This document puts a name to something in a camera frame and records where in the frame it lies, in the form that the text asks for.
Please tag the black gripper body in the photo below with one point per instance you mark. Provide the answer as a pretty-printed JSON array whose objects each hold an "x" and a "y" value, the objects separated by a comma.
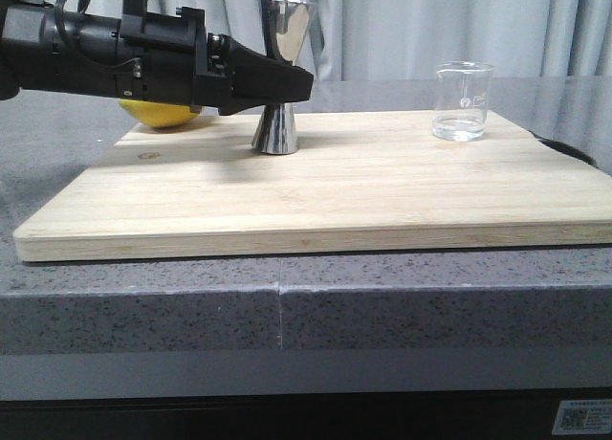
[{"x": 172, "y": 59}]

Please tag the black cutting board handle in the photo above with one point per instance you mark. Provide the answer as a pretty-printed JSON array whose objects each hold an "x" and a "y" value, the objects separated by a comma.
[{"x": 565, "y": 149}]

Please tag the clear glass beaker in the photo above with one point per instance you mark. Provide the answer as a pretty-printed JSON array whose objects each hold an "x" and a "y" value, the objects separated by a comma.
[{"x": 462, "y": 99}]

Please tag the grey curtain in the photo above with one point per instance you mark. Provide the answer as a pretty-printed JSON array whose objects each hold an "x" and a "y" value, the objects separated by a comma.
[{"x": 407, "y": 39}]

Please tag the white QR code label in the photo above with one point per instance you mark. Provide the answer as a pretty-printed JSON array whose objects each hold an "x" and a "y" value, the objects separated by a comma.
[{"x": 583, "y": 417}]

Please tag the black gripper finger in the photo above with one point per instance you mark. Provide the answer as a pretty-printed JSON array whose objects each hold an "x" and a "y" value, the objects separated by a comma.
[{"x": 257, "y": 80}]

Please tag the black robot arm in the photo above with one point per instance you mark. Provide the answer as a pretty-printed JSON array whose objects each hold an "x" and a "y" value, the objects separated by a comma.
[{"x": 59, "y": 47}]

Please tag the light wooden cutting board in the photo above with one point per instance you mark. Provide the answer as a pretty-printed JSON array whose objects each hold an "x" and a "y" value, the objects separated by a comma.
[{"x": 358, "y": 182}]

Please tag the yellow lemon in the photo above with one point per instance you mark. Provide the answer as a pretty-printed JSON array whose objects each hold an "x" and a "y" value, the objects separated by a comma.
[{"x": 158, "y": 115}]

